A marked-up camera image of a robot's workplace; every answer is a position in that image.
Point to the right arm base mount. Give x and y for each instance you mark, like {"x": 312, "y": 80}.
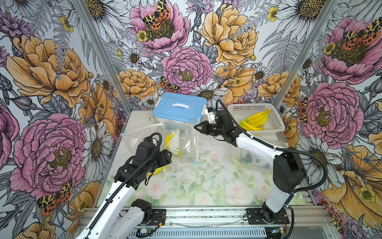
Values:
{"x": 258, "y": 216}

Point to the small green circuit board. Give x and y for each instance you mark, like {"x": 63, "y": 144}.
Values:
{"x": 143, "y": 233}

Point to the right aluminium corner post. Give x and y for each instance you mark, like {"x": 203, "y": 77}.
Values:
{"x": 311, "y": 39}

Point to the left aluminium corner post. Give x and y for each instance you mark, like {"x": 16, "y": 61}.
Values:
{"x": 91, "y": 30}

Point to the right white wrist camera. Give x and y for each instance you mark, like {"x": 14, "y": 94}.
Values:
{"x": 210, "y": 114}

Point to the blue lid storage box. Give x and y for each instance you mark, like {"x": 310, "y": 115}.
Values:
{"x": 185, "y": 110}

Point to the aluminium corner post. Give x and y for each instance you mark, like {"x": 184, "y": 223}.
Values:
{"x": 91, "y": 30}
{"x": 311, "y": 39}

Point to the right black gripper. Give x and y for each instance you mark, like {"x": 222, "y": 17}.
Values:
{"x": 205, "y": 130}

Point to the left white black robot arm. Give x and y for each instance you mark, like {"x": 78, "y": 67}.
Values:
{"x": 105, "y": 223}

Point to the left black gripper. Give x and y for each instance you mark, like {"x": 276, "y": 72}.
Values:
{"x": 163, "y": 158}

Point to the yellow banana bunch small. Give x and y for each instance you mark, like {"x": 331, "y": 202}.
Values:
{"x": 172, "y": 143}

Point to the clear zip-top bag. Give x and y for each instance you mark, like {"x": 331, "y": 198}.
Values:
{"x": 180, "y": 139}

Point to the aluminium front rail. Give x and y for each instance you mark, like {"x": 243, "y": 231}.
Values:
{"x": 306, "y": 222}

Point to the white plastic basket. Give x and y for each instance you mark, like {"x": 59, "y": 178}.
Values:
{"x": 243, "y": 111}

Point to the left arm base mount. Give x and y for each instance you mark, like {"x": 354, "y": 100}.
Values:
{"x": 158, "y": 216}

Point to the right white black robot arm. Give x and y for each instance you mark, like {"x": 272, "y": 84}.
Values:
{"x": 286, "y": 163}

